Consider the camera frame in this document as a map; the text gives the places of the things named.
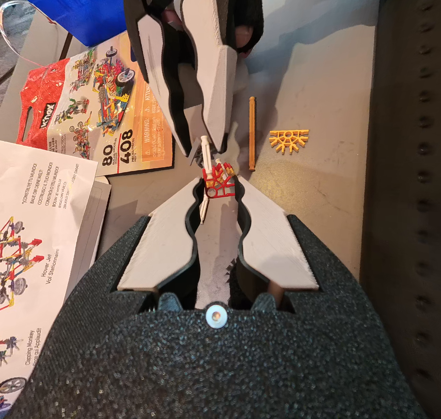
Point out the connector assembly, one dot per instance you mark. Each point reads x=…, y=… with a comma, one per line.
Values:
x=206, y=150

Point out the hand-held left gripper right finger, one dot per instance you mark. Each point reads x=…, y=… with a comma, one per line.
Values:
x=275, y=253

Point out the blue plastic bin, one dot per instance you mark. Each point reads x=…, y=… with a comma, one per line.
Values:
x=86, y=8

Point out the person's right hand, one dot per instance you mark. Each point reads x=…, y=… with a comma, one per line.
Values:
x=244, y=34

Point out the yellow connector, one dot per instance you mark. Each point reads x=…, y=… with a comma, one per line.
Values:
x=289, y=141

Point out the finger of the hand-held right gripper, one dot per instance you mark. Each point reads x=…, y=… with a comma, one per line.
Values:
x=155, y=64
x=213, y=74

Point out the building instruction sheet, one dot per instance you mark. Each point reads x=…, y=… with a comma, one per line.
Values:
x=41, y=236

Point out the long yellow rod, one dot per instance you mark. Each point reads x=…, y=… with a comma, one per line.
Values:
x=252, y=133

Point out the colourful toy packaging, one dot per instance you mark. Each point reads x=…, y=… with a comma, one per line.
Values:
x=103, y=115

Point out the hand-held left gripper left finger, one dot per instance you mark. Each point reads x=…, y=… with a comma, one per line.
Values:
x=158, y=250

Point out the white rod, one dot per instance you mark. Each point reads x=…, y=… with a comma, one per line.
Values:
x=204, y=210

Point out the dark snowflake connector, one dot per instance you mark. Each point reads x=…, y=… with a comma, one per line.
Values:
x=230, y=270

